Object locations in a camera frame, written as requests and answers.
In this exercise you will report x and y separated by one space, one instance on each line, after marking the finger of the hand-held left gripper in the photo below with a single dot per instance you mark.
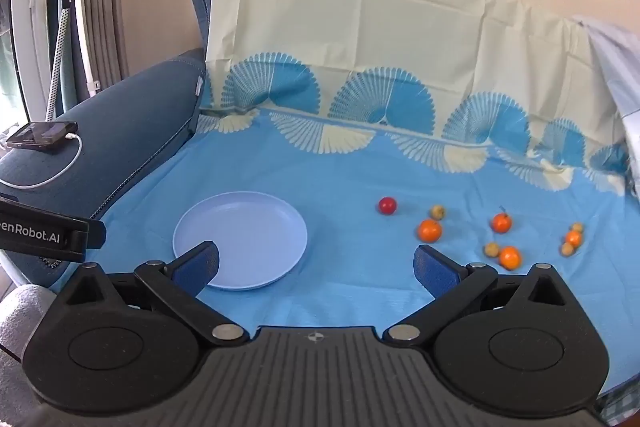
91 236

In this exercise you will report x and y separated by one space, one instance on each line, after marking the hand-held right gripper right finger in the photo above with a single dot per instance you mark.
437 271

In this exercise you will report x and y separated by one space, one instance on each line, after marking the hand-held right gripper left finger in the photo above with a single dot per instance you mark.
197 268

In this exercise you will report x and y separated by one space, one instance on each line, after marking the light blue round plate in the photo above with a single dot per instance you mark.
240 232

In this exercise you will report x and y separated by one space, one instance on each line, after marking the small tan longan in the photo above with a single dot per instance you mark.
437 212
577 227
492 249
567 249

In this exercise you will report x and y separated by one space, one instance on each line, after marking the orange mandarin with stem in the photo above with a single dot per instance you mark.
501 223

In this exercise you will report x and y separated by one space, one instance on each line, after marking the red tomato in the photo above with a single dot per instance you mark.
386 205

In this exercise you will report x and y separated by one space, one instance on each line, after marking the grey fuzzy cloth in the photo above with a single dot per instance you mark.
15 322

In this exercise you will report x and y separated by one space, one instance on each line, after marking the black smartphone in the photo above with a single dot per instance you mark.
42 135

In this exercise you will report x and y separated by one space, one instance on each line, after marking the blue fabric sofa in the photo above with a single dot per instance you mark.
125 122

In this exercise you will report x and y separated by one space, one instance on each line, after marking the blue fan-print cloth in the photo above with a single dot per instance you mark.
350 157

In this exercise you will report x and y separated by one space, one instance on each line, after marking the white window frame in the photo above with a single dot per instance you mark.
30 32

